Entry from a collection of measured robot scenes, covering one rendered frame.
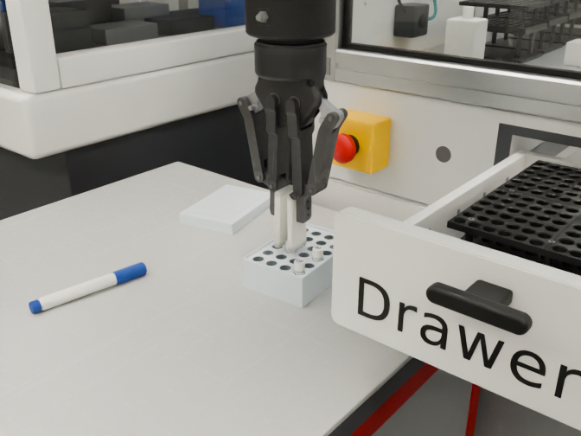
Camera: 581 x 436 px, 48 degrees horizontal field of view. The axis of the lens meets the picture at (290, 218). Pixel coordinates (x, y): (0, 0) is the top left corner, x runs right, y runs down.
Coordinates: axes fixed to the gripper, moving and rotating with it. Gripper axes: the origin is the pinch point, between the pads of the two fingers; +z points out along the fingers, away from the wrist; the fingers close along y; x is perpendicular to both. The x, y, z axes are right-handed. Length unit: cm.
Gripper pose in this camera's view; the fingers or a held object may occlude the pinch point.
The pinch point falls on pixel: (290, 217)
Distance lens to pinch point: 75.3
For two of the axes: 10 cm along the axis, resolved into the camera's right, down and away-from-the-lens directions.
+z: 0.0, 9.1, 4.1
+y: -8.2, -2.3, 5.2
